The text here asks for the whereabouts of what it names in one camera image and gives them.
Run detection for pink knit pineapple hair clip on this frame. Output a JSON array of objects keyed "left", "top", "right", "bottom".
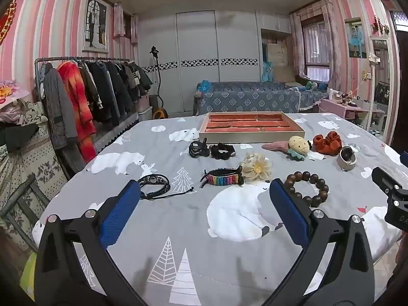
[{"left": 261, "top": 135, "right": 311, "bottom": 160}]

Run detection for white storage box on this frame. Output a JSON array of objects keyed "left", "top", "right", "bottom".
[{"left": 137, "top": 105, "right": 152, "bottom": 122}]

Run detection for black cord bracelet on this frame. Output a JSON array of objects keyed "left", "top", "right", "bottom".
[{"left": 138, "top": 174, "right": 195, "bottom": 201}]

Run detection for wall poster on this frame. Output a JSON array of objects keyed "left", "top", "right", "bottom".
[{"left": 344, "top": 17, "right": 367, "bottom": 59}]

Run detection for rainbow beaded hair clip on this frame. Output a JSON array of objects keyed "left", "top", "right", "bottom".
[{"left": 200, "top": 166, "right": 245, "bottom": 189}]

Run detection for pink desk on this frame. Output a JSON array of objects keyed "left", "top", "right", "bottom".
[{"left": 319, "top": 98, "right": 385, "bottom": 125}]

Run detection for red artificial flowers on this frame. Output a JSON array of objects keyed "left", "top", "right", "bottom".
[{"left": 372, "top": 15, "right": 390, "bottom": 36}]

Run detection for window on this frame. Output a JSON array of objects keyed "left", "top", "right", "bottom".
[{"left": 302, "top": 19, "right": 331, "bottom": 82}]

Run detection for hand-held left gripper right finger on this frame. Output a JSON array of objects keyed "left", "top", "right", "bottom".
[{"left": 269, "top": 178, "right": 375, "bottom": 306}]

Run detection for black scrunchie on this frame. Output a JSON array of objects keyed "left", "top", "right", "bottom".
[{"left": 209, "top": 143, "right": 237, "bottom": 161}]

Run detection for white wardrobe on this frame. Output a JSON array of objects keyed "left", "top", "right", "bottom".
[{"left": 138, "top": 10, "right": 292, "bottom": 116}]

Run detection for folded metal chair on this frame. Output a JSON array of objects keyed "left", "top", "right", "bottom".
[{"left": 0, "top": 173, "right": 49, "bottom": 253}]

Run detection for brown wooden bead bracelet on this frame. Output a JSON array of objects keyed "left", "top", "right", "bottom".
[{"left": 285, "top": 171, "right": 330, "bottom": 207}]

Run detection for framed wall photo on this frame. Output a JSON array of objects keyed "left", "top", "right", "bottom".
[{"left": 82, "top": 0, "right": 111, "bottom": 53}]

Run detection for row of hanging clothes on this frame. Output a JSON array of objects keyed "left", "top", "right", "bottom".
[{"left": 40, "top": 60, "right": 154, "bottom": 164}]

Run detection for pile of clothes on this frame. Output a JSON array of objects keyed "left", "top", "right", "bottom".
[{"left": 0, "top": 98, "right": 49, "bottom": 152}]

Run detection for metal clothes rack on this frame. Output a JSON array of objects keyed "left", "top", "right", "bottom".
[{"left": 34, "top": 57, "right": 132, "bottom": 103}]

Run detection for beige tray with red lining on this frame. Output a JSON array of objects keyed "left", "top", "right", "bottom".
[{"left": 199, "top": 112, "right": 305, "bottom": 144}]

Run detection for garment steamer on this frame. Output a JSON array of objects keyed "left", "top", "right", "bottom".
[{"left": 150, "top": 46, "right": 169, "bottom": 120}]

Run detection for cream flower hair clip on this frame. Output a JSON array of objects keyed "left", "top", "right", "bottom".
[{"left": 240, "top": 152, "right": 273, "bottom": 186}]

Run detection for black hair claw clip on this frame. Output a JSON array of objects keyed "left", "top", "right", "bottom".
[{"left": 189, "top": 138, "right": 210, "bottom": 159}]

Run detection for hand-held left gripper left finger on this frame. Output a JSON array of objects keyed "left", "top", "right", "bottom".
[{"left": 33, "top": 179, "right": 147, "bottom": 306}]

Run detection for short pink curtain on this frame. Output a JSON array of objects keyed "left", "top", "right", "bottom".
[{"left": 113, "top": 3, "right": 125, "bottom": 39}]

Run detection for white framed mirror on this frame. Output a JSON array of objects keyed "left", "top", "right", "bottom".
[{"left": 369, "top": 36, "right": 400, "bottom": 141}]

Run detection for blue hanging garment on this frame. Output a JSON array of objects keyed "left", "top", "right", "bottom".
[{"left": 261, "top": 60, "right": 275, "bottom": 82}]

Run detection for red wall decoration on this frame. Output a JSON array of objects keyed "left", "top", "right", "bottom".
[{"left": 0, "top": 0, "right": 18, "bottom": 46}]

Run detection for orange scrunchie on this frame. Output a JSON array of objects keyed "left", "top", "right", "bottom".
[{"left": 312, "top": 130, "right": 342, "bottom": 157}]

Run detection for sofa with blue patterned cover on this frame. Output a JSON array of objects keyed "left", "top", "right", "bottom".
[{"left": 195, "top": 81, "right": 329, "bottom": 117}]

